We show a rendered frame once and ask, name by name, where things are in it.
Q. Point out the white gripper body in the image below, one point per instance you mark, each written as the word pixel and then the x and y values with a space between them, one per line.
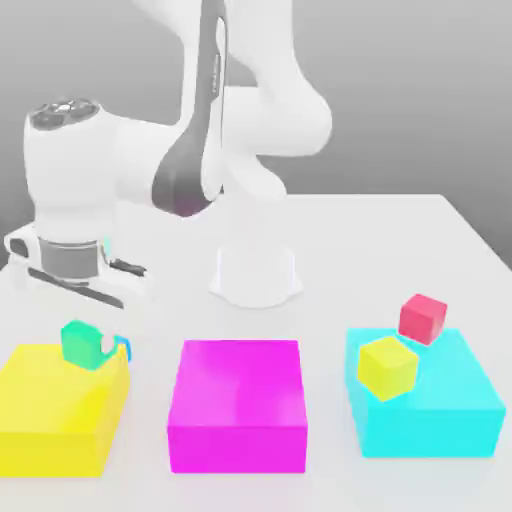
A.
pixel 76 290

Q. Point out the small blue cube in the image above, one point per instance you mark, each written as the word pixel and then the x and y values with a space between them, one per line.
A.
pixel 124 346

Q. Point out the small red cube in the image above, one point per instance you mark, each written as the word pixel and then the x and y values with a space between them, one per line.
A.
pixel 422 320

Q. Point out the small green cube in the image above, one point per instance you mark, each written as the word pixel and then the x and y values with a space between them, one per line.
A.
pixel 80 344

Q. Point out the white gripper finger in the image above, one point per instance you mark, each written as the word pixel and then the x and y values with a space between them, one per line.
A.
pixel 107 344

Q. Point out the large cyan box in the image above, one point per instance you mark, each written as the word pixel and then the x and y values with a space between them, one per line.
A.
pixel 444 404

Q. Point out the small yellow cube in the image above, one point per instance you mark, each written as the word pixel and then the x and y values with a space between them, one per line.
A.
pixel 386 368

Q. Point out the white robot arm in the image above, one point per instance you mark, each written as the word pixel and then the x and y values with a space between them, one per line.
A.
pixel 80 168

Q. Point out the large magenta box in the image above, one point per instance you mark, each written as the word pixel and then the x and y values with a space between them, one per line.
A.
pixel 238 404

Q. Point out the large yellow box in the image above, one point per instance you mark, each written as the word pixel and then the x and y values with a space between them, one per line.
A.
pixel 52 412

